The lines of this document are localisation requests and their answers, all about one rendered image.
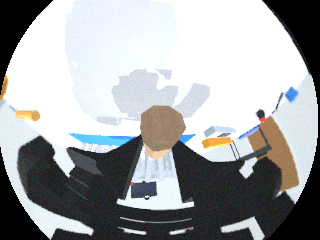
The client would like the hammer with orange handle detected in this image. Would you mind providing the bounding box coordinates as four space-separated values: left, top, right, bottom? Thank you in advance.
9 105 41 121

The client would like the blue taped strip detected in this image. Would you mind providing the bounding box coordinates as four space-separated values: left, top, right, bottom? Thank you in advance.
68 132 195 147

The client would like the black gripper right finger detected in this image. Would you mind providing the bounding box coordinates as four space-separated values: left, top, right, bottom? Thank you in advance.
171 140 245 203

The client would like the small blue block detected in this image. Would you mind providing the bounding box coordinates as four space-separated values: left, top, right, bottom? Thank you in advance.
285 87 299 103

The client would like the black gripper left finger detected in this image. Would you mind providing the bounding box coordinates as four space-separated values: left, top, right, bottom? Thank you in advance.
65 135 144 200

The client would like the red-handled screwdriver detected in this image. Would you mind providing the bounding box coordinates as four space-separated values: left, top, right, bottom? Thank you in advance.
256 108 265 123

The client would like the yellow flat bar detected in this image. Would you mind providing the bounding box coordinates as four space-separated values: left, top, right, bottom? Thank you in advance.
201 136 232 148
0 75 9 101

